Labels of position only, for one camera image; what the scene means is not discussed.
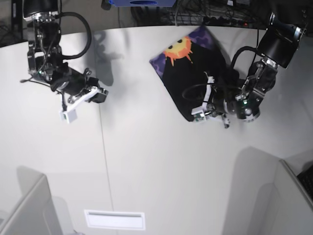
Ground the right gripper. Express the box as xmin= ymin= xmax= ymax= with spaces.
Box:
xmin=50 ymin=67 xmax=108 ymax=111

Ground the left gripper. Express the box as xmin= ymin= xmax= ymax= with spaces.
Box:
xmin=201 ymin=71 xmax=235 ymax=129

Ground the black T-shirt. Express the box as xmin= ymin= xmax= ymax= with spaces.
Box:
xmin=149 ymin=26 xmax=239 ymax=122

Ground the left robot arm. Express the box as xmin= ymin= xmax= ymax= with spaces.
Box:
xmin=191 ymin=13 xmax=307 ymax=128

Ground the black power strip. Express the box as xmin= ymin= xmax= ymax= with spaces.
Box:
xmin=202 ymin=16 xmax=249 ymax=27

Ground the blue box behind table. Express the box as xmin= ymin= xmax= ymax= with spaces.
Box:
xmin=109 ymin=0 xmax=176 ymax=7

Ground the black keyboard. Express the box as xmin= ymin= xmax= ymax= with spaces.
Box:
xmin=297 ymin=166 xmax=313 ymax=197

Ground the grey partition panel right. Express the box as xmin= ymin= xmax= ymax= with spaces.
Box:
xmin=251 ymin=160 xmax=313 ymax=235

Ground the grey partition panel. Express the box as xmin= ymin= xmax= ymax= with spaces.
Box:
xmin=0 ymin=166 xmax=63 ymax=235
xmin=251 ymin=160 xmax=313 ymax=235

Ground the grey partition panel left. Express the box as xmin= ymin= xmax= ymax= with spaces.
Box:
xmin=0 ymin=166 xmax=63 ymax=235

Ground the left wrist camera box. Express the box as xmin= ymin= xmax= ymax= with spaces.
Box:
xmin=191 ymin=106 xmax=207 ymax=123

